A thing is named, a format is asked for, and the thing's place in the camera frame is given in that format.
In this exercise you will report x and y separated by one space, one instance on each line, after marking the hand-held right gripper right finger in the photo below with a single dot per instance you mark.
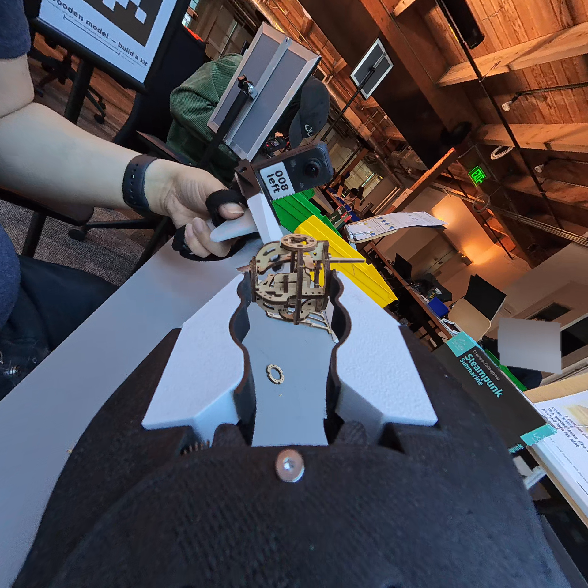
386 367

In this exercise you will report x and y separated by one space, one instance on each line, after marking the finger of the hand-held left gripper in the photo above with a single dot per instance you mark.
265 220

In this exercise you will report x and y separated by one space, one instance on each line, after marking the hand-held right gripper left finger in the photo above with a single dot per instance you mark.
197 372

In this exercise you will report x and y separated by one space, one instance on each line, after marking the round wooden model assembly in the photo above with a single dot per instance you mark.
268 294

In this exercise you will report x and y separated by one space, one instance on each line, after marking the person's left forearm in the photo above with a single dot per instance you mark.
59 147

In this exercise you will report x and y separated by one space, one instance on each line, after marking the black model kit box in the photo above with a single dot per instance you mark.
505 413

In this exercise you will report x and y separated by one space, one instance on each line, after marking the person's left hand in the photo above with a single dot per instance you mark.
179 193

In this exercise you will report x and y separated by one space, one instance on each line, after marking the green plastic bins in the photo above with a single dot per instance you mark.
294 209

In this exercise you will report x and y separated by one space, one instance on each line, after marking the blue plastic bin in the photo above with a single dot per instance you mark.
439 307

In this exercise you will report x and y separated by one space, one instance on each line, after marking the large grey panel on stand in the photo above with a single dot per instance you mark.
285 82

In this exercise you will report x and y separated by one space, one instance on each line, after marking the nested yellow plastic bins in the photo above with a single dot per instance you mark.
363 275

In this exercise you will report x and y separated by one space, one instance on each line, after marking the tan cardboard box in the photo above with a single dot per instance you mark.
468 319

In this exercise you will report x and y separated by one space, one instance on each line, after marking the black computer monitor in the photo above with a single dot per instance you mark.
484 294
403 266

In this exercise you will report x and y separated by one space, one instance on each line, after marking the background manual on stand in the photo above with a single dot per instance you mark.
395 224

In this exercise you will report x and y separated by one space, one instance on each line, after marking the small grey panel on stand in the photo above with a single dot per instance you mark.
379 69

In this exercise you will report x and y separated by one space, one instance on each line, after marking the green plastic bin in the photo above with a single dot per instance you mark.
517 381

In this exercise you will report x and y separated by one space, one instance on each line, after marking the black wristwatch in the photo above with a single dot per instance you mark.
135 183

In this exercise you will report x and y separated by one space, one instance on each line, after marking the green exit sign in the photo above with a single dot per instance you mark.
477 175

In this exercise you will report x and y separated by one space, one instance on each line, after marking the open instruction manual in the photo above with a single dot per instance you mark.
569 450

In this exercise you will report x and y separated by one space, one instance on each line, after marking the black white sign board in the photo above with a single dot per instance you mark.
82 32

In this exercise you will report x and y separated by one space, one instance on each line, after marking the person in blue shirt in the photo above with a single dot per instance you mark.
11 27

